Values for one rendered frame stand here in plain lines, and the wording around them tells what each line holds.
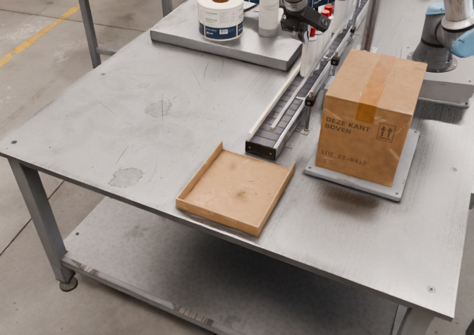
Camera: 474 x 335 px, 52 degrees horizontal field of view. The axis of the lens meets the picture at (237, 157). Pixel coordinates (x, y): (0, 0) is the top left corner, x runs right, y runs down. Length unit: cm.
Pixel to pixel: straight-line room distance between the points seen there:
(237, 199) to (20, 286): 131
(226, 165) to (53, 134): 63
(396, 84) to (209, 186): 63
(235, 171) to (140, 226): 81
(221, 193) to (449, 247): 65
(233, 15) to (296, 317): 126
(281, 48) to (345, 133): 78
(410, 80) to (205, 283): 110
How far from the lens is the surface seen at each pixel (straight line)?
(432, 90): 197
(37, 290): 242
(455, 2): 178
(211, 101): 185
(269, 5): 214
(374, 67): 155
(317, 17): 165
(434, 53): 200
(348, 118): 141
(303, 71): 190
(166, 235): 218
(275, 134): 161
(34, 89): 374
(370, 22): 220
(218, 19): 213
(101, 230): 225
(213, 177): 151
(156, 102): 187
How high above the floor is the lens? 186
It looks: 41 degrees down
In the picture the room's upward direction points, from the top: straight up
